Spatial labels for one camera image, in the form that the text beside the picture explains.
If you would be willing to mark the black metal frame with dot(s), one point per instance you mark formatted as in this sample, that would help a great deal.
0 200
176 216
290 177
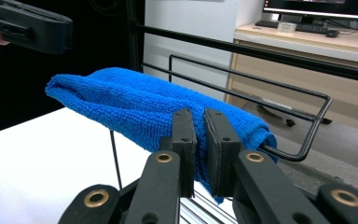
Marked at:
261 53

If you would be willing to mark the computer monitor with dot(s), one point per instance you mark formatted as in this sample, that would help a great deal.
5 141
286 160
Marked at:
317 6

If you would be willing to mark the wooden desk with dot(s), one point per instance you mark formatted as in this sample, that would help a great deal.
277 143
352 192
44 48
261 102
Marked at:
292 77

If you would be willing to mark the blue towel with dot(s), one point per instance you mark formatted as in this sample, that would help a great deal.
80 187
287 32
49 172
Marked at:
121 99

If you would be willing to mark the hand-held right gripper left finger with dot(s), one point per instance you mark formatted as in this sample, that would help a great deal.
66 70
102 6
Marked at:
183 149

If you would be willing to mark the black keyboard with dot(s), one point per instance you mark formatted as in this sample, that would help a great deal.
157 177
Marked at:
310 28

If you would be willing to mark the white cabinet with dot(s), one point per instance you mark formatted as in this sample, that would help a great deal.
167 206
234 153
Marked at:
192 18

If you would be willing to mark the white table cover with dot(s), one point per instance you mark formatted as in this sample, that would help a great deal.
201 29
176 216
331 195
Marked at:
43 171

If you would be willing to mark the black curtain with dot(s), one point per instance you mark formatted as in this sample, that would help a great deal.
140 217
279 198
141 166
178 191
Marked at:
90 46

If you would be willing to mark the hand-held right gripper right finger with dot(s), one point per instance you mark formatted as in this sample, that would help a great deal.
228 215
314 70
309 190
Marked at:
222 155

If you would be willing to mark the office chair base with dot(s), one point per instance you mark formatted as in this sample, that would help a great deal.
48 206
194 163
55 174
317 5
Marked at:
290 122

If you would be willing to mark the clear plastic box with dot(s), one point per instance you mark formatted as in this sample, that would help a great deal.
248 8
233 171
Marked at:
286 27

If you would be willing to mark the black computer mouse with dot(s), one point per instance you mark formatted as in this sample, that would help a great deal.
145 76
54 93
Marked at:
332 33

